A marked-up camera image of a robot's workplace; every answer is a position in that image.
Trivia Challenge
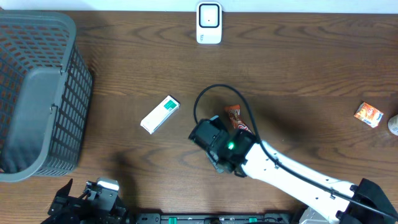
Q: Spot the red Top chocolate bar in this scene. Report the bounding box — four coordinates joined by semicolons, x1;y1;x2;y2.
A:
224;105;252;133

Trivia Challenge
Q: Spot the white green box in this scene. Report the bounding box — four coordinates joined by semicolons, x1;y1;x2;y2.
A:
141;95;180;134

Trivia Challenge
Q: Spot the orange small snack packet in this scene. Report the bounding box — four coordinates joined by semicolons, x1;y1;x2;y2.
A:
354;102;384;128

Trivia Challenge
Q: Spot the green lid jar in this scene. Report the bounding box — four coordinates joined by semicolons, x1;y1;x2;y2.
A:
387;115;398;136

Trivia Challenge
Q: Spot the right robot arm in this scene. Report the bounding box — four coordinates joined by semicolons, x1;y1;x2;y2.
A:
188;116;397;223

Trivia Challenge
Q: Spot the white barcode scanner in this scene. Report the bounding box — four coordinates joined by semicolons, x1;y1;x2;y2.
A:
196;2;223;44

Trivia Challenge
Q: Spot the grey plastic basket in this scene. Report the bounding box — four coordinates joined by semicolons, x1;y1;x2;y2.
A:
1;11;94;182

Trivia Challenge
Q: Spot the black camera cable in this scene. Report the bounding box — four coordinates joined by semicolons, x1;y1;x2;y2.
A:
193;83;398;218

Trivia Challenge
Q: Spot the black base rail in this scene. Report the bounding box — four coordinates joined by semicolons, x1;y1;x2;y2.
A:
126;213;298;224

